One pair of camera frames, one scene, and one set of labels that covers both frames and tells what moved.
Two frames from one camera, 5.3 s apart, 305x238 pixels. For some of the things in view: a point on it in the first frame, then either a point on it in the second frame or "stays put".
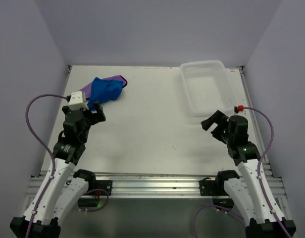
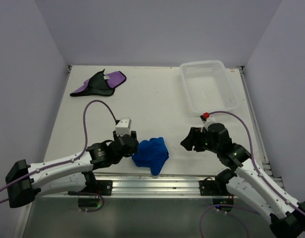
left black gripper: (98, 109) -> (135, 148)
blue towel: (103, 90) -> (152, 154)
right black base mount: (213, 187) stays put
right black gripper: (219, 118) -> (192, 139)
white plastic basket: (207, 87) stays put
